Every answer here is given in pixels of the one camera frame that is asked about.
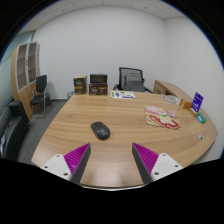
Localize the black cardboard box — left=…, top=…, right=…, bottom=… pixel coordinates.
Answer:
left=89, top=73, right=109, bottom=85

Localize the black leather sofa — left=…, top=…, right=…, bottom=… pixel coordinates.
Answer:
left=0, top=100, right=31, bottom=160

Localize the green blue small packet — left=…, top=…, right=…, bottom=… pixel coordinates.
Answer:
left=196, top=112, right=208, bottom=125

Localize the black visitor chair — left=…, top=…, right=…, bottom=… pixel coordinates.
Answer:
left=29, top=74, right=53, bottom=119

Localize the purple standing sign card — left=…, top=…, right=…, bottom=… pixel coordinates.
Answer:
left=190, top=91, right=204, bottom=114

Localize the wooden side desk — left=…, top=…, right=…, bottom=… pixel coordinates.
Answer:
left=152, top=79, right=194, bottom=103

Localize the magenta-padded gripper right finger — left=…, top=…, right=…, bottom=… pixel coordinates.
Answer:
left=132, top=142, right=184, bottom=185

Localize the round grey patterned disc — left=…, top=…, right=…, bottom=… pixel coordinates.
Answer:
left=162, top=94, right=181, bottom=105

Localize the small orange box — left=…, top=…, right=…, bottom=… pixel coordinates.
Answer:
left=179, top=99, right=194, bottom=110

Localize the wide brown cardboard box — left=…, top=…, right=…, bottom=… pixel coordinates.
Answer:
left=88, top=82, right=109, bottom=97

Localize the black computer mouse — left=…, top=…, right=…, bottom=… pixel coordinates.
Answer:
left=90, top=121, right=111, bottom=141

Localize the wooden shelf unit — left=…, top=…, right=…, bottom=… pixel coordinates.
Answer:
left=10, top=41, right=42, bottom=119

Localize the tall brown cardboard box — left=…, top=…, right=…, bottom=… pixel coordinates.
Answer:
left=73, top=75, right=88, bottom=96

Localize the black mesh office chair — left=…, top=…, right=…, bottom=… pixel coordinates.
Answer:
left=113, top=66, right=154, bottom=94

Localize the white printed paper sheet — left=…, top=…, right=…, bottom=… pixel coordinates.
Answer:
left=110, top=90, right=137, bottom=100

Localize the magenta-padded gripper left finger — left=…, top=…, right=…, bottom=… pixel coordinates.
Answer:
left=40, top=142, right=92, bottom=185

